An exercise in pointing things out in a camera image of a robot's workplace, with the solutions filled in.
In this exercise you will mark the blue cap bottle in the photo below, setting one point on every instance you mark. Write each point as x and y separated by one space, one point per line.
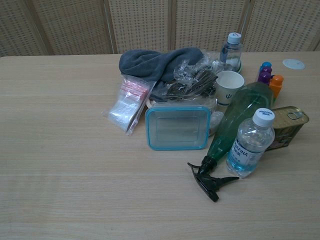
265 66

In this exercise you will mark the orange cap bottle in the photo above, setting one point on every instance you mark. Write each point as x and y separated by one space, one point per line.
277 85

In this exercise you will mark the clear bag of cutlery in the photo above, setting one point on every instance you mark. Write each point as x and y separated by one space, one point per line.
192 80

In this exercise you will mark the green spray bottle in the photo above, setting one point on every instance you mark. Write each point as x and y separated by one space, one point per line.
240 110

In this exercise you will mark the white paper cup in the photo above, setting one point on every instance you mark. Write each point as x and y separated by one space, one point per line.
228 86

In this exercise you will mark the small clear water bottle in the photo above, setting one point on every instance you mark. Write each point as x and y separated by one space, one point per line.
231 52

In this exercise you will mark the purple cap bottle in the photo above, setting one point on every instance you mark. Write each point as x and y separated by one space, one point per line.
264 78

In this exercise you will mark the clear zip bags with red seal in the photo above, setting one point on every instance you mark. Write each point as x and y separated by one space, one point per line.
126 105

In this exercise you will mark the clear container with blue rim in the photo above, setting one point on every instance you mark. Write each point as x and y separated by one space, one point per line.
177 128

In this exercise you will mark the olive metal tin can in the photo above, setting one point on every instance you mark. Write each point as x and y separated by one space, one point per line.
287 127

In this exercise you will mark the Aquafina water bottle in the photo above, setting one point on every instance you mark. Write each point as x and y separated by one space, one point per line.
250 143

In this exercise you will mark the grey towel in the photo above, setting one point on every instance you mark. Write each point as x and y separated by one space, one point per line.
147 65

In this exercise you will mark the woven folding screen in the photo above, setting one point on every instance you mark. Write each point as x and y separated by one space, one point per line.
150 25

